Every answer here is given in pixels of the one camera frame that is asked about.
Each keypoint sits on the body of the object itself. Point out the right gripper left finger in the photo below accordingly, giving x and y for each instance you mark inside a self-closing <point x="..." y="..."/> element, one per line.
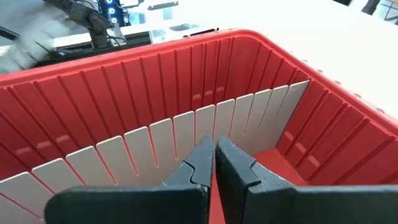
<point x="130" y="205"/>

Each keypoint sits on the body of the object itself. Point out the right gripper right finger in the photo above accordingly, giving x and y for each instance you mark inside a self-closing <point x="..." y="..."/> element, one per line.
<point x="311" y="205"/>

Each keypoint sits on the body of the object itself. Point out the grey slotted divider panel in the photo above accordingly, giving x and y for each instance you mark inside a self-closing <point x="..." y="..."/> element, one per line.
<point x="140" y="149"/>

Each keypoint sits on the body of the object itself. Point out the red plastic bin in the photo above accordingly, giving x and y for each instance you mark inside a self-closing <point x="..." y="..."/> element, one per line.
<point x="124" y="90"/>

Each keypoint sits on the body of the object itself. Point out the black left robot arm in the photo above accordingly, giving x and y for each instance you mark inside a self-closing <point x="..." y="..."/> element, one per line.
<point x="90" y="18"/>

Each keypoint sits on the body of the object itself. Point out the clear plastic container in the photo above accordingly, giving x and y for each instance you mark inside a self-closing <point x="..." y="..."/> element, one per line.
<point x="161" y="18"/>

